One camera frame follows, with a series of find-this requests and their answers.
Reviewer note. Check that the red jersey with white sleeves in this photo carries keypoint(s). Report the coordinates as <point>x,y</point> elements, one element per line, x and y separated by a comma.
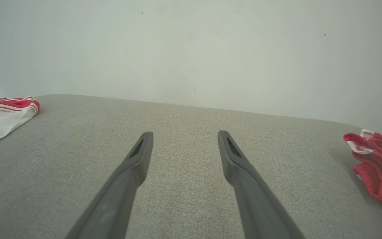
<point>2,119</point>

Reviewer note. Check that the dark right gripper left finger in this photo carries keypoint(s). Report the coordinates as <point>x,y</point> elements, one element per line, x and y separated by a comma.
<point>121,192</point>

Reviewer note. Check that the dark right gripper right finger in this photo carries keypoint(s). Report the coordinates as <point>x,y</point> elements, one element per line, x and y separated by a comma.
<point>254,199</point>

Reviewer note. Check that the red shorts with white band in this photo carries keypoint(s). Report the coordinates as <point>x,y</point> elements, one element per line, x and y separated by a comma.
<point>380,169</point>

